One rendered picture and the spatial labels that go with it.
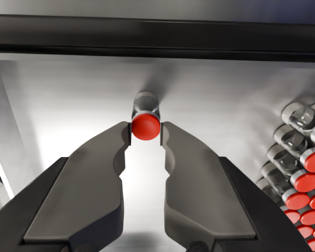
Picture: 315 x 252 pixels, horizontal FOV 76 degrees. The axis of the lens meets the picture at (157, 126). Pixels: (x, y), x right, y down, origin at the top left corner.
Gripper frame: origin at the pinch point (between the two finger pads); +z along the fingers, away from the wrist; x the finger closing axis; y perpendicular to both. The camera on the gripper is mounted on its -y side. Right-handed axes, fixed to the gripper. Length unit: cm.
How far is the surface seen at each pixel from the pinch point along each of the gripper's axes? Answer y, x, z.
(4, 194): 105, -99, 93
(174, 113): 1.6, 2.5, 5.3
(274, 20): -6.1, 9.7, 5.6
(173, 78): -1.6, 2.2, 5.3
